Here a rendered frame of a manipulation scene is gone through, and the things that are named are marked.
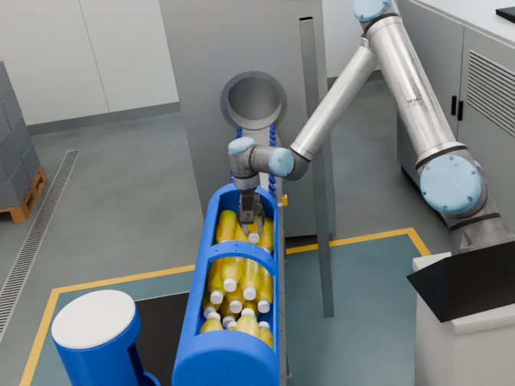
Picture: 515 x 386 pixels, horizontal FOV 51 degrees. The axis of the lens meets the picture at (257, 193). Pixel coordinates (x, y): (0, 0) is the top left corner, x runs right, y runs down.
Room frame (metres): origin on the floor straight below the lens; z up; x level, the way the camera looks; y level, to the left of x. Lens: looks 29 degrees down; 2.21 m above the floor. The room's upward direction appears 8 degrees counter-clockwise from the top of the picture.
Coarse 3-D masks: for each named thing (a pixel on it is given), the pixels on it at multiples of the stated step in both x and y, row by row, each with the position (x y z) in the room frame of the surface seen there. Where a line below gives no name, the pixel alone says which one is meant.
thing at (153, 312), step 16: (144, 304) 2.53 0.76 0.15; (160, 304) 2.51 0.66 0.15; (176, 304) 2.49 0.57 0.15; (144, 320) 2.39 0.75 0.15; (160, 320) 2.37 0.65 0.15; (176, 320) 2.35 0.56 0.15; (144, 336) 2.25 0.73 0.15; (160, 336) 2.24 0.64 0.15; (176, 336) 2.22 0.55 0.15; (144, 352) 2.13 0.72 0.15; (160, 352) 2.12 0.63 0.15; (176, 352) 2.10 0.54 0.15; (144, 368) 2.02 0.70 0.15; (160, 368) 2.00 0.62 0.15; (160, 384) 1.90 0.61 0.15
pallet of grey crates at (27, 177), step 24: (0, 72) 4.68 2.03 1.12; (0, 96) 4.50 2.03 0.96; (0, 120) 4.29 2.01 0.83; (24, 120) 4.80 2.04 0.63; (0, 144) 4.13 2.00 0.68; (24, 144) 4.62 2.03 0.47; (0, 168) 4.05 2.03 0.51; (24, 168) 4.41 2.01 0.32; (0, 192) 4.04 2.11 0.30; (24, 192) 4.22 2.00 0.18; (24, 216) 4.03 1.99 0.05
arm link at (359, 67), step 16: (368, 48) 1.75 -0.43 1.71; (352, 64) 1.75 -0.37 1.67; (368, 64) 1.73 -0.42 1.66; (336, 80) 1.75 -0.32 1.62; (352, 80) 1.72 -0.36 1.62; (336, 96) 1.71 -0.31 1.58; (352, 96) 1.72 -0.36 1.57; (320, 112) 1.71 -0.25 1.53; (336, 112) 1.70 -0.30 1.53; (304, 128) 1.72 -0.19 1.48; (320, 128) 1.68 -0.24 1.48; (304, 144) 1.68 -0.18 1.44; (320, 144) 1.69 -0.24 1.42; (304, 160) 1.66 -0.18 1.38; (288, 176) 1.63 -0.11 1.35; (304, 176) 1.69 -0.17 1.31
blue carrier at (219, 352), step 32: (224, 192) 1.80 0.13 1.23; (224, 256) 1.40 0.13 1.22; (256, 256) 1.39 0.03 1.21; (192, 288) 1.31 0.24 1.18; (192, 320) 1.14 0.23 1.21; (192, 352) 1.00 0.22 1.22; (224, 352) 0.99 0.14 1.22; (256, 352) 0.99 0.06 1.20; (192, 384) 1.00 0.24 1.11; (224, 384) 0.99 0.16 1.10; (256, 384) 0.98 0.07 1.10
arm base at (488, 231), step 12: (480, 216) 1.27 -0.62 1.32; (492, 216) 1.27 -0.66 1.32; (456, 228) 1.29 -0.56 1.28; (468, 228) 1.26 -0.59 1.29; (480, 228) 1.24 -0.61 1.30; (492, 228) 1.24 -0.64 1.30; (504, 228) 1.25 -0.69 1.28; (456, 240) 1.27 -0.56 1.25; (468, 240) 1.24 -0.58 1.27; (480, 240) 1.21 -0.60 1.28; (492, 240) 1.20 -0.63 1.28; (504, 240) 1.20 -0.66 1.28; (456, 252) 1.24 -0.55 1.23
